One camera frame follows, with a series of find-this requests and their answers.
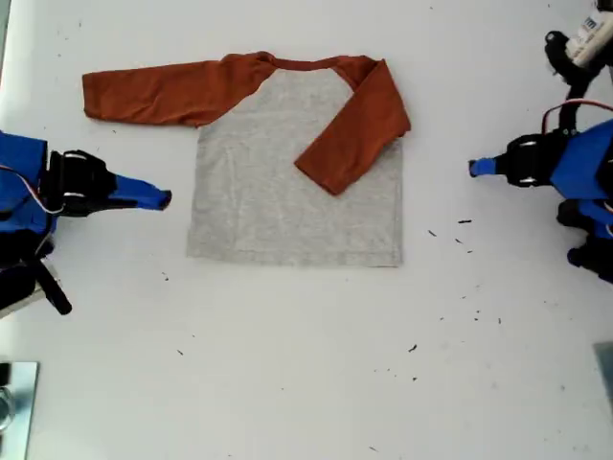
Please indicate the black camera box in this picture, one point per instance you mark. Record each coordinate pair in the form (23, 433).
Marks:
(19, 297)
(589, 38)

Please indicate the grey t-shirt with brown sleeves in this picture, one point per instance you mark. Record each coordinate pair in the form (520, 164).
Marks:
(287, 215)

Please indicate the steel plate with black clamp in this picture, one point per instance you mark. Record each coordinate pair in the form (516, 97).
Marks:
(21, 412)

